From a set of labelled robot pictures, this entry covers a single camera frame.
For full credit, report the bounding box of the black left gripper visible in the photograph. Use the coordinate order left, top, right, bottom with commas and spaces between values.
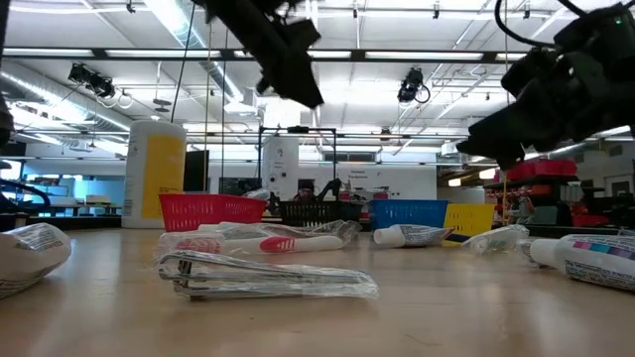
195, 0, 324, 109

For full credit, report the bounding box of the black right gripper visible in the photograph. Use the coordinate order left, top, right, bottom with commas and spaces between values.
455, 49, 635, 170

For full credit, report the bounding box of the small clear item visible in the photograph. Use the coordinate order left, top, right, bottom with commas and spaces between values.
460, 223, 531, 255

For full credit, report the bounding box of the small white toothpaste tube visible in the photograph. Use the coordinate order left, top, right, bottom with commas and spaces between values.
372, 223, 453, 249

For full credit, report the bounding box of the red plastic basket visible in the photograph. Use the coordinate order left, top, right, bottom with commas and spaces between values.
158, 192, 269, 233

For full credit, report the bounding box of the white tube coloured stripe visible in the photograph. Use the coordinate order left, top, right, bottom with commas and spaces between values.
518, 232, 635, 293

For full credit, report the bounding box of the red white toothbrush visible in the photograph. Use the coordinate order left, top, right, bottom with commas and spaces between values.
157, 231, 348, 257

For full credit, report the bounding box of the yellow plastic basket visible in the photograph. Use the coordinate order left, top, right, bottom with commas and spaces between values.
443, 203, 496, 238

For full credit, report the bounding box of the dark storage shelf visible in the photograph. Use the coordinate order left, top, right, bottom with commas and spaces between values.
483, 173, 616, 229

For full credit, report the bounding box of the blue plastic basket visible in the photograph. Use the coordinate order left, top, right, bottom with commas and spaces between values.
367, 198, 450, 232

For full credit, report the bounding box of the black plastic basket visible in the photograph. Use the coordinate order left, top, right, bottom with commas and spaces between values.
279, 199, 363, 228

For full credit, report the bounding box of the white bottle yellow label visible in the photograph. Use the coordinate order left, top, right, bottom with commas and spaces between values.
121, 119, 189, 230

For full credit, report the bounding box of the nail clipper in clear bag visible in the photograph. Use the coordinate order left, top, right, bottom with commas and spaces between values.
153, 249, 381, 302

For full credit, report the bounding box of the white background workbench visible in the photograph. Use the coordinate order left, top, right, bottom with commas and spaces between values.
44, 194, 123, 218

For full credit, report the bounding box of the white tube with barcode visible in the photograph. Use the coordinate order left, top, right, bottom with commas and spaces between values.
0, 222, 72, 300

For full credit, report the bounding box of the black hanging cable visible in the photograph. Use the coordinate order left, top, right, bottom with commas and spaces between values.
171, 0, 198, 124

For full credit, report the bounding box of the black ceiling camera with cable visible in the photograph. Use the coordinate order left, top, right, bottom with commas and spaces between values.
396, 66, 432, 105

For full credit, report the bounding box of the black right camera cable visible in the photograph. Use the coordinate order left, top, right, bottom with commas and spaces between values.
494, 0, 560, 50

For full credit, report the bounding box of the black overhead frame beam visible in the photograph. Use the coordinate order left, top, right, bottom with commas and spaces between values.
0, 48, 527, 63

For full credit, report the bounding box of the black ceiling camera on duct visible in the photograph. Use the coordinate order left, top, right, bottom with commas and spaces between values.
67, 62, 116, 99

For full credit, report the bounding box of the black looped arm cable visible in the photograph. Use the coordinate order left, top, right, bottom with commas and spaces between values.
0, 178, 51, 214

